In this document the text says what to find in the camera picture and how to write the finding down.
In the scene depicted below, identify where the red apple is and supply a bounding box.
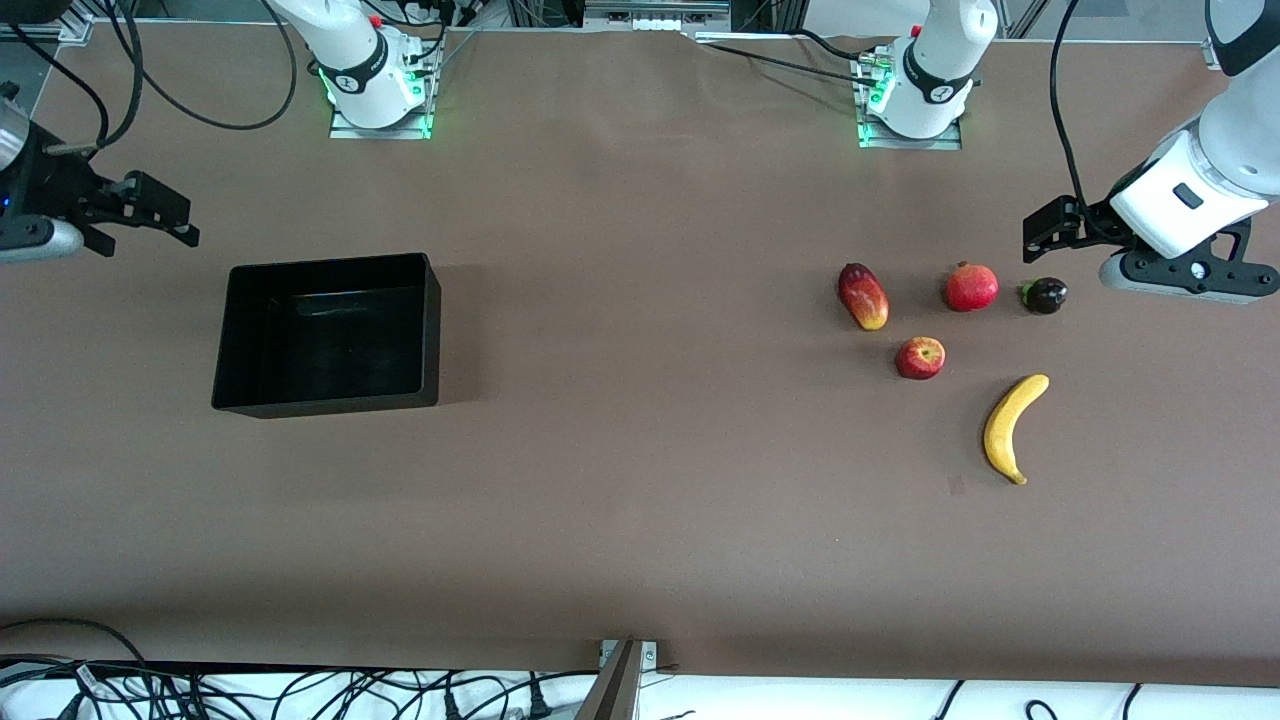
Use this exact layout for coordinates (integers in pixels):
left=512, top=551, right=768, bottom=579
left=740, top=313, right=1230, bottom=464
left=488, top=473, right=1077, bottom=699
left=895, top=336, right=947, bottom=381

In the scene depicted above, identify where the yellow banana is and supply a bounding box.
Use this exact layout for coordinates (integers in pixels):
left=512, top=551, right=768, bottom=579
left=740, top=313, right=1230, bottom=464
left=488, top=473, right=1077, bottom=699
left=983, top=374, right=1051, bottom=486

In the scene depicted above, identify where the black plastic box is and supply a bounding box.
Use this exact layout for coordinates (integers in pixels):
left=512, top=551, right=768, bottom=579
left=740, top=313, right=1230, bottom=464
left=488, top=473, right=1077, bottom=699
left=211, top=252, right=442, bottom=420

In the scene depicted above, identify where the dark purple mangosteen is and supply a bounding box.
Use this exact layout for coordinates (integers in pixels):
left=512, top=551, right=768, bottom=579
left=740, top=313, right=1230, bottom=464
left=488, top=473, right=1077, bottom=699
left=1019, top=277, right=1069, bottom=316

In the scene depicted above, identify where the red pomegranate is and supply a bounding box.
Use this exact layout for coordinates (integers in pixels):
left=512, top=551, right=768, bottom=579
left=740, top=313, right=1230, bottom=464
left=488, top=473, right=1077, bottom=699
left=945, top=261, right=1000, bottom=313

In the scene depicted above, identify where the red yellow mango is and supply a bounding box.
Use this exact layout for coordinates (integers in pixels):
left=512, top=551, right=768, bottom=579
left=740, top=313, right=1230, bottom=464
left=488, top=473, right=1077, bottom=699
left=837, top=262, right=890, bottom=332

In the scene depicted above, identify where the brown table cover sheet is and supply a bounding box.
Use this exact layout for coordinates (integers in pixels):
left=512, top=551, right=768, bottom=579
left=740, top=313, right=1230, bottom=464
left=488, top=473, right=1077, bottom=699
left=0, top=25, right=1280, bottom=689

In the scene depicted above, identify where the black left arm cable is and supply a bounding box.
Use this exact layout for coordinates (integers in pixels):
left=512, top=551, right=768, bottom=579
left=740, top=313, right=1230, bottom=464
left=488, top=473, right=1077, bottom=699
left=1048, top=0, right=1136, bottom=241

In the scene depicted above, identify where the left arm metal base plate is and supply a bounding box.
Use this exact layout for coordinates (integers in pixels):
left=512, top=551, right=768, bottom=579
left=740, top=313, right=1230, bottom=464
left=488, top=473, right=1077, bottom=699
left=857, top=50, right=963, bottom=151

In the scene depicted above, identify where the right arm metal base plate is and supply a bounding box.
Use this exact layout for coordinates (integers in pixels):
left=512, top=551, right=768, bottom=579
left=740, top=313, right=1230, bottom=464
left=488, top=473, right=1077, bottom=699
left=330, top=40, right=434, bottom=140

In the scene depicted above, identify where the short black base cable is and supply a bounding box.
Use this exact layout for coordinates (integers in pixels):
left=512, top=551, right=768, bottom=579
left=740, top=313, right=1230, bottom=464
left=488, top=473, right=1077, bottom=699
left=785, top=28, right=869, bottom=61

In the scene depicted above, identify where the long black base cable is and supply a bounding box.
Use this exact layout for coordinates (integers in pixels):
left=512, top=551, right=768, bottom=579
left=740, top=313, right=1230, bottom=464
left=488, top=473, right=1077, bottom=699
left=697, top=42, right=866, bottom=86

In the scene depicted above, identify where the looping black cable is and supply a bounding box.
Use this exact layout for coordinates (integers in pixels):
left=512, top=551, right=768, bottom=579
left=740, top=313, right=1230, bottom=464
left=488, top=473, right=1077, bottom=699
left=0, top=618, right=151, bottom=669

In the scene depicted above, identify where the silver rail with white sockets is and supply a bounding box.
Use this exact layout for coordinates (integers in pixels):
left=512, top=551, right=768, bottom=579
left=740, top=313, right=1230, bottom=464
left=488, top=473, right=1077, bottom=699
left=585, top=0, right=731, bottom=33

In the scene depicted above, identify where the black cable with barcode label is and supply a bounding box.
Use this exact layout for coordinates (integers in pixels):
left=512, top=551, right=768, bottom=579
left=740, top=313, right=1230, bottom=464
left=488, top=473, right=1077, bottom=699
left=0, top=660, right=111, bottom=720

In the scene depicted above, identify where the grey metal mount post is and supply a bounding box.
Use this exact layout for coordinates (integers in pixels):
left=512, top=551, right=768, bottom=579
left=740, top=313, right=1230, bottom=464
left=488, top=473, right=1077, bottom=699
left=575, top=638, right=661, bottom=720

